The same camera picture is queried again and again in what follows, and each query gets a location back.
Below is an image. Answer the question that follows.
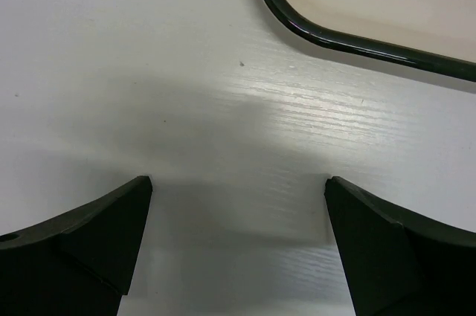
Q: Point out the strawberry print tray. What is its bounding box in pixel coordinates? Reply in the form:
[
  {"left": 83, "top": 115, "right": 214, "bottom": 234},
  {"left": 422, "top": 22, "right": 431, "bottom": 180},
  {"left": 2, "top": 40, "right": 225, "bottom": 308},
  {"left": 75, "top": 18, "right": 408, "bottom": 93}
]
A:
[{"left": 263, "top": 0, "right": 475, "bottom": 82}]

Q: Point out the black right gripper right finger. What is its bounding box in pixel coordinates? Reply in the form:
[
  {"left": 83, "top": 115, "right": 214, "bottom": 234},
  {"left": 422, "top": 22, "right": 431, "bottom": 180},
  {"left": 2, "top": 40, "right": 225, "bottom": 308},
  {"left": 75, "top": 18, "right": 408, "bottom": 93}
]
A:
[{"left": 324, "top": 176, "right": 475, "bottom": 315}]

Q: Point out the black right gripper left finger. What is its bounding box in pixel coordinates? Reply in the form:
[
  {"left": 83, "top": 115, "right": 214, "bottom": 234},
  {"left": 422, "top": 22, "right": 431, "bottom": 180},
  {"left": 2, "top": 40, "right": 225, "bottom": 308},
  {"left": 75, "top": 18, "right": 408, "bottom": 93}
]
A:
[{"left": 1, "top": 175, "right": 152, "bottom": 315}]

